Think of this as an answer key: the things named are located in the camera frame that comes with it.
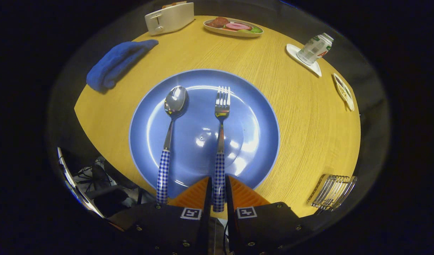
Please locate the brown meat slice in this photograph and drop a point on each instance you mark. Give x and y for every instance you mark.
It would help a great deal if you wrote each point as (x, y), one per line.
(218, 22)

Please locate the white divided snack dish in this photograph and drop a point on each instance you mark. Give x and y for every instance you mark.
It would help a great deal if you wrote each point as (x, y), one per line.
(344, 92)

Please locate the black bag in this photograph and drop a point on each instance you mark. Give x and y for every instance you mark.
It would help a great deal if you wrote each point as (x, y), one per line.
(109, 202)

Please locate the beige plate with food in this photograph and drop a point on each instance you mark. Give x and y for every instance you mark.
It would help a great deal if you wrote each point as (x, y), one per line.
(220, 31)

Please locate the toast slice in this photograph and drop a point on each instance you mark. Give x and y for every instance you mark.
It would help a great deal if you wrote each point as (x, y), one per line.
(180, 3)
(168, 5)

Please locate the white green drink bottle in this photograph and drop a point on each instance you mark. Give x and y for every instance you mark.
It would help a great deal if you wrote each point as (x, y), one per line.
(314, 47)

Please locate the blue round plate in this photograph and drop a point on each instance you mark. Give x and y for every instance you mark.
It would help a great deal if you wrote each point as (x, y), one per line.
(192, 134)

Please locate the white toaster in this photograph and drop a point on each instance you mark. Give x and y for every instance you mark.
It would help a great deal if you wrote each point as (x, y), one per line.
(171, 19)

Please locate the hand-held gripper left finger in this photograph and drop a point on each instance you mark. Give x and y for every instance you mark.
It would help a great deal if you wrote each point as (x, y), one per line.
(206, 212)

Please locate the white coaster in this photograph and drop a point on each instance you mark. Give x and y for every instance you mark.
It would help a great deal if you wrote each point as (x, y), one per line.
(314, 68)

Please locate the pink ham slice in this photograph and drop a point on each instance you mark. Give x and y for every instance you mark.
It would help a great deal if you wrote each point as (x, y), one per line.
(238, 26)

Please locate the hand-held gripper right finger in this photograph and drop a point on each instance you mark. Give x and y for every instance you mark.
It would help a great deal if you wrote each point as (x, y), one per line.
(231, 216)

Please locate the blue folded towel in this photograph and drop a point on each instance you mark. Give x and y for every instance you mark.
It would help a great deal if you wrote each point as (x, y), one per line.
(114, 65)

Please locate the green lettuce leaf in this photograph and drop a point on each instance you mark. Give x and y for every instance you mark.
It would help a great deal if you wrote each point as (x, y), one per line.
(254, 30)

